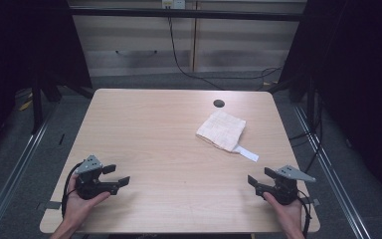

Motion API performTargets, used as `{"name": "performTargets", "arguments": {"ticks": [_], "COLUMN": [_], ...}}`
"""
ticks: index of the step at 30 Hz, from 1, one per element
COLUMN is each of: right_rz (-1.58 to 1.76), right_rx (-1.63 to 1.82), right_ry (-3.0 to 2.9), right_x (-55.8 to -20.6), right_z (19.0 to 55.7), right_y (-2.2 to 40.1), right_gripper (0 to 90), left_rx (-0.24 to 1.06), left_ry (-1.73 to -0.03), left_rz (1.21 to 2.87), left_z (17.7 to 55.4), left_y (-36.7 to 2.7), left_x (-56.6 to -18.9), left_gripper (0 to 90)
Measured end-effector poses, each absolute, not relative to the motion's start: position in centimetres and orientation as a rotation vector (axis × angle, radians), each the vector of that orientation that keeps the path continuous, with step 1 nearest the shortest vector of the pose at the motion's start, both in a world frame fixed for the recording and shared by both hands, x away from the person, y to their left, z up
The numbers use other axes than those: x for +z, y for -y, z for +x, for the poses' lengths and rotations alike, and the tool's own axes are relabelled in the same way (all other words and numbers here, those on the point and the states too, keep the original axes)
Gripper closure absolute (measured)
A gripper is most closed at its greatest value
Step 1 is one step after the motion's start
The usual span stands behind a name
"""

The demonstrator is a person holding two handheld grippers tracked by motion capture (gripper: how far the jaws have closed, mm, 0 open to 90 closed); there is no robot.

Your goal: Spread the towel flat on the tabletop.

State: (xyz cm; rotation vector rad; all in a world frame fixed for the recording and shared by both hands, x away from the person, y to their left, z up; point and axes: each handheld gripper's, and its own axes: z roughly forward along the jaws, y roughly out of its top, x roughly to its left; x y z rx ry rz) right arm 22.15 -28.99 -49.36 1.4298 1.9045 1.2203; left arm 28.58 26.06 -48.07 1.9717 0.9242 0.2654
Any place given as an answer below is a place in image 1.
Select white paper strip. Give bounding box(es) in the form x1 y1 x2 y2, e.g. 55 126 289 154
233 144 260 163

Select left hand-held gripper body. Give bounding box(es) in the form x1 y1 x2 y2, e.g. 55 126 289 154
74 154 119 201

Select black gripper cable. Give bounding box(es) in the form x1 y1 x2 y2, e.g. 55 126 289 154
61 160 85 218
295 188 313 239

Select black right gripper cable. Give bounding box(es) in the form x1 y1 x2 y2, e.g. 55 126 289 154
295 188 313 239

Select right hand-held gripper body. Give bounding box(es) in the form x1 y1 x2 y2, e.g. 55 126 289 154
254 164 317 206

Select grey tape piece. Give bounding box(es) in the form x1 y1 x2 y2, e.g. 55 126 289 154
37 200 63 211
301 197 321 207

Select black floor cables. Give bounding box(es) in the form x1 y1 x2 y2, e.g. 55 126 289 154
287 96 326 174

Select black metal stand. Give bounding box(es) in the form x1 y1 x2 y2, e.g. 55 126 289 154
29 63 45 135

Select black horizontal frame bar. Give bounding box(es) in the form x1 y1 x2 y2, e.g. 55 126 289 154
69 7 309 23

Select person's right hand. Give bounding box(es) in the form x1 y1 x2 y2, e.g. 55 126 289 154
262 191 304 234

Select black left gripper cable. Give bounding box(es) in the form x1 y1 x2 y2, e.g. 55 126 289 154
61 160 85 218

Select black curtain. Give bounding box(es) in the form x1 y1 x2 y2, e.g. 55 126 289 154
278 0 382 208
0 0 94 167

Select person's left hand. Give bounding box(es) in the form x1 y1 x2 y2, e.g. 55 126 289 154
62 173 112 231

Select white towel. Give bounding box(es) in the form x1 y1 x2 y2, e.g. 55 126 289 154
195 110 248 153

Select black hanging power cable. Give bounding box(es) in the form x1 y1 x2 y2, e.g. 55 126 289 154
166 15 284 92

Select white wall socket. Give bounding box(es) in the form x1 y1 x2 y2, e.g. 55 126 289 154
160 0 187 10

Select yellow floor tape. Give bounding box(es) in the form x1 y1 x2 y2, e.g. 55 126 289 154
18 99 34 113

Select metal floor rail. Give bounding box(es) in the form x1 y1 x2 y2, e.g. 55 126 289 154
292 105 374 239
0 105 58 239

